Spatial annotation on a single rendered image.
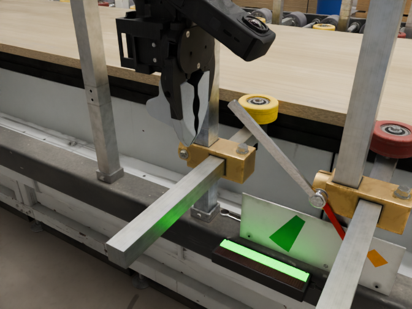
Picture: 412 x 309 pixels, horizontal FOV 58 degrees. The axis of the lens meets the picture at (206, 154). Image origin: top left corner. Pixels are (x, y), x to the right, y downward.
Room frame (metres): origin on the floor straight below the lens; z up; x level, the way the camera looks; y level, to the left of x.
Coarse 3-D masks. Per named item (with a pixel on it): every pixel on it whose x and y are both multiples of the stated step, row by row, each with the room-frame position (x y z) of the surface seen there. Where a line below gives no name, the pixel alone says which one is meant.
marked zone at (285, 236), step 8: (296, 216) 0.47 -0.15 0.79; (288, 224) 0.48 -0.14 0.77; (296, 224) 0.47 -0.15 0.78; (280, 232) 0.48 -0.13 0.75; (288, 232) 0.48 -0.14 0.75; (296, 232) 0.47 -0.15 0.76; (272, 240) 0.49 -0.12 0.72; (280, 240) 0.48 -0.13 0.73; (288, 240) 0.48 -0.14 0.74; (288, 248) 0.47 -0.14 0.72
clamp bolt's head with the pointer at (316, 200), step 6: (324, 192) 0.45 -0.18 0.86; (312, 198) 0.44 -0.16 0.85; (318, 198) 0.44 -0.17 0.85; (318, 204) 0.44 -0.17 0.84; (324, 210) 0.45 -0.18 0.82; (330, 210) 0.44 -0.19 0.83; (330, 216) 0.44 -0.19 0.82; (336, 222) 0.44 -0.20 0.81; (336, 228) 0.43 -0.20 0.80; (342, 228) 0.43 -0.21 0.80; (342, 234) 0.43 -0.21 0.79
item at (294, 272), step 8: (224, 240) 0.51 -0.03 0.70; (232, 248) 0.49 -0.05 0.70; (240, 248) 0.49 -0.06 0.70; (248, 256) 0.47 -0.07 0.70; (256, 256) 0.47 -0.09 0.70; (264, 256) 0.47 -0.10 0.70; (272, 264) 0.45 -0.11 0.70; (280, 264) 0.45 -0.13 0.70; (288, 272) 0.43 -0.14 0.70; (296, 272) 0.43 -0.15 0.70; (304, 272) 0.43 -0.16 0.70; (304, 280) 0.42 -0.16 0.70
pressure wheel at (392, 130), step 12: (384, 120) 0.59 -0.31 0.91; (384, 132) 0.55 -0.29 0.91; (396, 132) 0.55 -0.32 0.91; (408, 132) 0.55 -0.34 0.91; (372, 144) 0.55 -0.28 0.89; (384, 144) 0.53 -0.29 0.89; (396, 144) 0.52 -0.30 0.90; (408, 144) 0.52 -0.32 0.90; (396, 156) 0.52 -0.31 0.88; (408, 156) 0.52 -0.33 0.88
